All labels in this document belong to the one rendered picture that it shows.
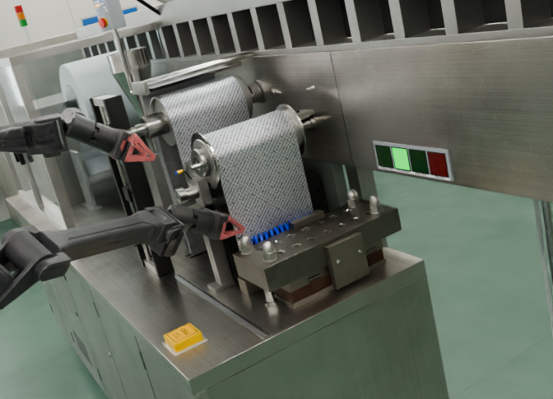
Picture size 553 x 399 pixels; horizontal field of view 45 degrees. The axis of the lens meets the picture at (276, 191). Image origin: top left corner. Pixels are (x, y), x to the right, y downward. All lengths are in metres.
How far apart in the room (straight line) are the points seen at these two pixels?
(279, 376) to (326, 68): 0.75
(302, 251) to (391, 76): 0.44
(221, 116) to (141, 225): 0.54
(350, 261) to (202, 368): 0.44
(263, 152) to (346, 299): 0.42
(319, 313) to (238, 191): 0.37
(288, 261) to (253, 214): 0.21
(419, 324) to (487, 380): 1.10
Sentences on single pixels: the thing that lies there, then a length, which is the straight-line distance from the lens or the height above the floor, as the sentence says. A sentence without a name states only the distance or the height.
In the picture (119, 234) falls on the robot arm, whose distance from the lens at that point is 1.41.
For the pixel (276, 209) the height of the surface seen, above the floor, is 1.08.
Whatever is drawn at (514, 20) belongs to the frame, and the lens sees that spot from 1.25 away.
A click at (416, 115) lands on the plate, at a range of 1.48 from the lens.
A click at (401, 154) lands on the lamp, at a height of 1.20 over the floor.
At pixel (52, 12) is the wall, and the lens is 7.22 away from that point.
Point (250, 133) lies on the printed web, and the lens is 1.68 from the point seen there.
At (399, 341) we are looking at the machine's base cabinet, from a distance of 1.73.
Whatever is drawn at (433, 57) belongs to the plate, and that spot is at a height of 1.41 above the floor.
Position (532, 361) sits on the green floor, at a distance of 2.92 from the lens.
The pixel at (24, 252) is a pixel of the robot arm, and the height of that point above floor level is 1.28.
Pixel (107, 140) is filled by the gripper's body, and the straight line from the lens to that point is 1.56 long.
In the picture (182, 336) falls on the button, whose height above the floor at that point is 0.92.
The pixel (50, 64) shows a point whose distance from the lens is 2.56.
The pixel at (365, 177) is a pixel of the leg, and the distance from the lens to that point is 2.05.
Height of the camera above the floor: 1.62
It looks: 17 degrees down
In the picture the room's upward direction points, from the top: 14 degrees counter-clockwise
